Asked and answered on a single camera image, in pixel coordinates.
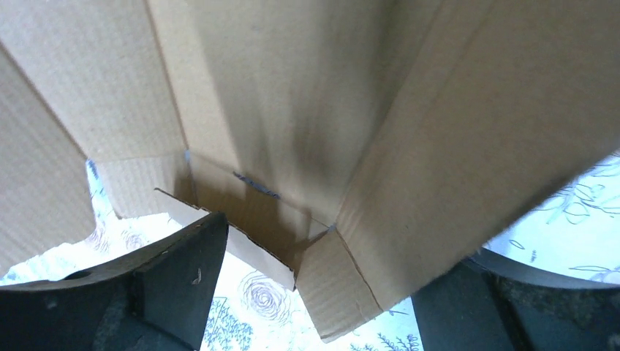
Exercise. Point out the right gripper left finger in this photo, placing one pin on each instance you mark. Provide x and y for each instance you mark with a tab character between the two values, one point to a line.
154	298

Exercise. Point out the brown cardboard box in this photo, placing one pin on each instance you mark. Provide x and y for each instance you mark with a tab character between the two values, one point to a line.
369	145

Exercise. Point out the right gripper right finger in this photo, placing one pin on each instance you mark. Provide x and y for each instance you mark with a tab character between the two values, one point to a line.
490	302

